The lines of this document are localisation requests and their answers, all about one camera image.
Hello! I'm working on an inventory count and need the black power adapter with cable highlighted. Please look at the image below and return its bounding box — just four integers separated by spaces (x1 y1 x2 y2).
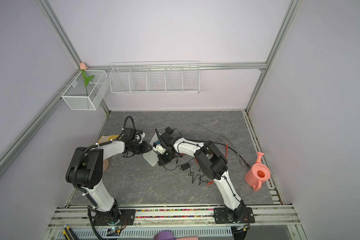
163 161 214 186

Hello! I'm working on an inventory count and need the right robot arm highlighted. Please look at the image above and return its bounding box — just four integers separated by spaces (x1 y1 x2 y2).
152 131 251 223

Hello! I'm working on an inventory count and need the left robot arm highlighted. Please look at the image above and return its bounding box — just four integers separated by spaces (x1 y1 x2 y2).
66 116 152 226

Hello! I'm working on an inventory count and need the potted green plant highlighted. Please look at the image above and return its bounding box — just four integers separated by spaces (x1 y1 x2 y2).
103 159 110 173

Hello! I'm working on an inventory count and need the yellow work glove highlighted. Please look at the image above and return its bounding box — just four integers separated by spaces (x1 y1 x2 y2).
98 135 119 144

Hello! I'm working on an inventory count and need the white mesh corner basket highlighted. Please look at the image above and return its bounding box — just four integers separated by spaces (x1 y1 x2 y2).
62 70 110 111

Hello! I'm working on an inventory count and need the purple object at bottom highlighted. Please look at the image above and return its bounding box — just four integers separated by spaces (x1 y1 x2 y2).
153 231 176 240

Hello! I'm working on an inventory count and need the pink watering can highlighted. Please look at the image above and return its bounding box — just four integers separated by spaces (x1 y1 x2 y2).
245 152 271 192

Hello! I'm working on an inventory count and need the artificial pink tulip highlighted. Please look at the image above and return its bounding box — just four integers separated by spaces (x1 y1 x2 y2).
80 63 95 97

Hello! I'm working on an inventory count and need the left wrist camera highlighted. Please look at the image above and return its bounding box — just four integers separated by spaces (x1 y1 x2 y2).
135 130 146 144

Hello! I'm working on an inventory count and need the red ethernet cable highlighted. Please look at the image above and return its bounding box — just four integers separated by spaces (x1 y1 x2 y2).
205 143 229 185

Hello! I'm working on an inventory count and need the grey ethernet cable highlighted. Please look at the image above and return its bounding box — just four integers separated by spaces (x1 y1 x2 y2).
193 120 247 164

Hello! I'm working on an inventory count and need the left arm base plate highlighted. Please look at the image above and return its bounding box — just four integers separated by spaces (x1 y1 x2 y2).
92 209 136 227

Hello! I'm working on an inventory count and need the white wire wall basket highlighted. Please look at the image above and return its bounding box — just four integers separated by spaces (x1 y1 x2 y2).
110 61 201 94

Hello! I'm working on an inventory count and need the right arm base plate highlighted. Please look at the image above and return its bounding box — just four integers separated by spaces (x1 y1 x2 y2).
213 207 255 224

